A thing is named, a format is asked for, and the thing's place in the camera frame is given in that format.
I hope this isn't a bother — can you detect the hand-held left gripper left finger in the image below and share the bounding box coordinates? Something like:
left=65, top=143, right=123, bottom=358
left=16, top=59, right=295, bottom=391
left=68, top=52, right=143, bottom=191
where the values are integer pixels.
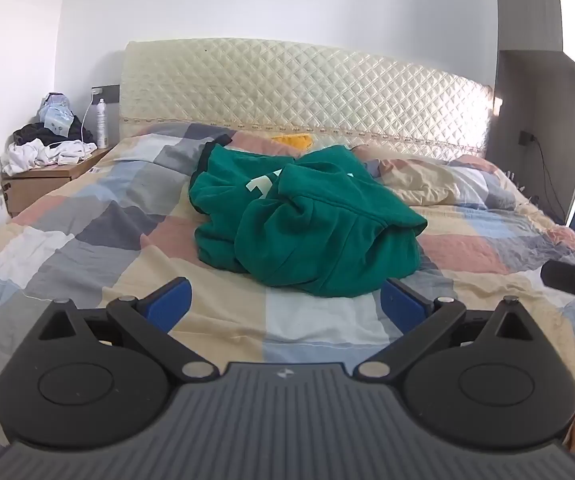
left=36, top=276, right=217, bottom=384

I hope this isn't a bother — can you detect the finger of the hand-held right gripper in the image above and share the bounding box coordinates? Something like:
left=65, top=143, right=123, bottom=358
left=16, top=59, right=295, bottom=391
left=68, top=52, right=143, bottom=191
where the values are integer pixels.
left=540, top=259, right=575, bottom=303

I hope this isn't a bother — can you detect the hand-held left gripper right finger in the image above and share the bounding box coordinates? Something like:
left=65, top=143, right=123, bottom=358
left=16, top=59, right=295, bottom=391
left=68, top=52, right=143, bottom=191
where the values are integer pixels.
left=355, top=277, right=539, bottom=384

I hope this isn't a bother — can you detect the green hoodie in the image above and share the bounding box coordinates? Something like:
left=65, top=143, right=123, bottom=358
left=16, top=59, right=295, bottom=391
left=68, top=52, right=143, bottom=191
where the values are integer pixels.
left=189, top=144, right=428, bottom=298

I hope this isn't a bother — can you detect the white clothes pile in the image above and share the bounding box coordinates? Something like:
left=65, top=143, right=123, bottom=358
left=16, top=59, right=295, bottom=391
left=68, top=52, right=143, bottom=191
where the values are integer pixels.
left=2, top=140, right=99, bottom=176

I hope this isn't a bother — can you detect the patchwork checked quilt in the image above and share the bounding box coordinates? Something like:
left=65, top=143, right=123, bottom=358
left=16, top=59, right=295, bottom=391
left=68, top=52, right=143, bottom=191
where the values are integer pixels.
left=0, top=121, right=575, bottom=461

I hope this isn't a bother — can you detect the wooden nightstand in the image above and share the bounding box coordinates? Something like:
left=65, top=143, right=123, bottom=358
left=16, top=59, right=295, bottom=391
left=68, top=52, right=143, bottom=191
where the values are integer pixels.
left=0, top=146, right=113, bottom=219

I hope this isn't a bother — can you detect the white spray bottle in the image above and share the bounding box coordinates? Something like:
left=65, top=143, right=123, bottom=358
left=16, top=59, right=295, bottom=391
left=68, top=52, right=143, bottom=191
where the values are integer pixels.
left=96, top=98, right=109, bottom=149

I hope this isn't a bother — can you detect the yellow cloth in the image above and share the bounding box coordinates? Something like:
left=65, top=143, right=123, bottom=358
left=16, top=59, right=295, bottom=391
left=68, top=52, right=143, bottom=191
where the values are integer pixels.
left=272, top=132, right=314, bottom=154

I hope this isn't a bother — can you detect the dark cloth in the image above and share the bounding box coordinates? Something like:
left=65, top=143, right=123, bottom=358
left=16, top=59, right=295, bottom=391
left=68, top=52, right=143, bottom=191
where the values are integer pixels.
left=12, top=116, right=96, bottom=147

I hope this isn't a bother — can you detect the blue face mask packet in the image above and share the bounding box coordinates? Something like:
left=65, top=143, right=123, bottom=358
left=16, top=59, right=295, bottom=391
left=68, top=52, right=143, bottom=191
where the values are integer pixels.
left=39, top=92, right=74, bottom=136

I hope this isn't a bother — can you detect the cream quilted headboard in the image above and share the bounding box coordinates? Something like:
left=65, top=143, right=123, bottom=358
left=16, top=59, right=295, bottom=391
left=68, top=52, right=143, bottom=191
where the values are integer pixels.
left=119, top=37, right=495, bottom=163

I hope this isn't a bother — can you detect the black charger with cable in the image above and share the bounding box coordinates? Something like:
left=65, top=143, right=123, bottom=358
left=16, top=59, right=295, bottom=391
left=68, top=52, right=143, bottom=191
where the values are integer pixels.
left=518, top=130, right=568, bottom=224

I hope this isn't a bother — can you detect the white charging cable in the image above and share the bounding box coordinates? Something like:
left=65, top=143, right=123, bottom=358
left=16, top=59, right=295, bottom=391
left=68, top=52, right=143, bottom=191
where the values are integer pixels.
left=80, top=90, right=103, bottom=144

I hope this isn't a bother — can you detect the grey wall socket panel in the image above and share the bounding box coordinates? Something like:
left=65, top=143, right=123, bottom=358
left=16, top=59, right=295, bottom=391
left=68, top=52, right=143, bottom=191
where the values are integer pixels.
left=91, top=84, right=121, bottom=104

